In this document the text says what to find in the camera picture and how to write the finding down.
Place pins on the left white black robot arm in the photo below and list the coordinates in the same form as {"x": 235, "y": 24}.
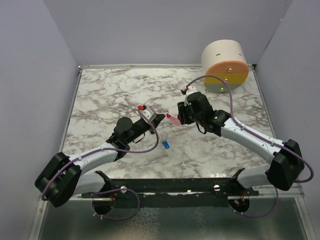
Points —
{"x": 59, "y": 179}

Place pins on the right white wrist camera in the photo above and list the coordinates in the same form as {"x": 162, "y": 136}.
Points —
{"x": 187, "y": 91}

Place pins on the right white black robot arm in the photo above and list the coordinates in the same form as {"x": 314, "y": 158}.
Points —
{"x": 283, "y": 158}

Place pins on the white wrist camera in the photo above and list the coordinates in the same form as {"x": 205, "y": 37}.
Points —
{"x": 146, "y": 113}
{"x": 187, "y": 91}

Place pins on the beige cylinder striped key holder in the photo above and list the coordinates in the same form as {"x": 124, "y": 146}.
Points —
{"x": 225, "y": 59}

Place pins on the pink tag metal keyring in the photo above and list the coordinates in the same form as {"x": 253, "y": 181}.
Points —
{"x": 173, "y": 119}

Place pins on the black front mounting bar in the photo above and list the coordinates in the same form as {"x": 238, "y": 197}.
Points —
{"x": 128, "y": 193}

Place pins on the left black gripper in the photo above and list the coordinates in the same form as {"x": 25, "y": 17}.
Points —
{"x": 157, "y": 120}

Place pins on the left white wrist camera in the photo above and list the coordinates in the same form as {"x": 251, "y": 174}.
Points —
{"x": 146, "y": 113}

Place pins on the blue tag silver key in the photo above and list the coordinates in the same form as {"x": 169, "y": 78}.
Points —
{"x": 165, "y": 142}

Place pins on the aluminium table frame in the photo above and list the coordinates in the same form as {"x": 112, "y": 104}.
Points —
{"x": 144, "y": 139}

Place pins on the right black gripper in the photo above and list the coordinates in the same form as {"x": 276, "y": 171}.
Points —
{"x": 182, "y": 116}

